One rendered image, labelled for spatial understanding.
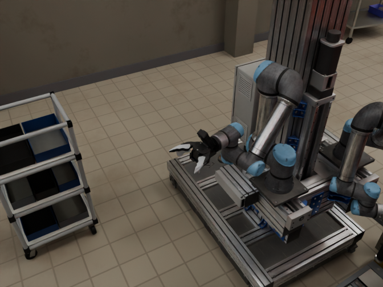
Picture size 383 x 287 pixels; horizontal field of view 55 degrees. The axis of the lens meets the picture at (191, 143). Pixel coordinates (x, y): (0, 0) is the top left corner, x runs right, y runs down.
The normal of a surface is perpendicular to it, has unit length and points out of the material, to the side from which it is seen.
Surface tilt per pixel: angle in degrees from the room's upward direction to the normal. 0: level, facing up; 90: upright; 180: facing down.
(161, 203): 0
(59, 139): 0
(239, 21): 90
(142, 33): 90
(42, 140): 0
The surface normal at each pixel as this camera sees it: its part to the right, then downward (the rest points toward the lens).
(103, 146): 0.00, -0.78
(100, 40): 0.48, 0.54
